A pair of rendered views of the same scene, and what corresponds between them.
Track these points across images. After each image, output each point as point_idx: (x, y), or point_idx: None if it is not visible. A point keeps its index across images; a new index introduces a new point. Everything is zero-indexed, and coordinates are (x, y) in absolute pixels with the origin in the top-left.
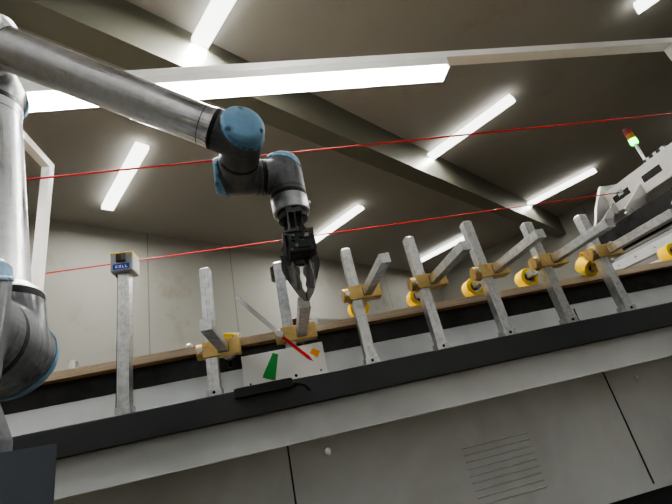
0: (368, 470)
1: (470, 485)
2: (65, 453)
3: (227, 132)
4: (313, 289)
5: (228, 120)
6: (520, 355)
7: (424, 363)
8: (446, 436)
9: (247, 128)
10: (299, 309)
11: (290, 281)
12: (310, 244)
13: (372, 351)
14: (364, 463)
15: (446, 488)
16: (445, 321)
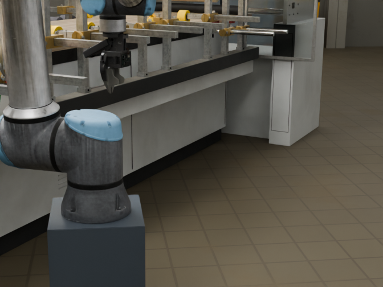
0: (6, 171)
1: (56, 176)
2: None
3: (148, 11)
4: (114, 86)
5: (150, 2)
6: (121, 99)
7: (79, 103)
8: None
9: (153, 7)
10: (81, 86)
11: (106, 80)
12: (129, 63)
13: (52, 92)
14: (4, 166)
15: (45, 179)
16: (65, 56)
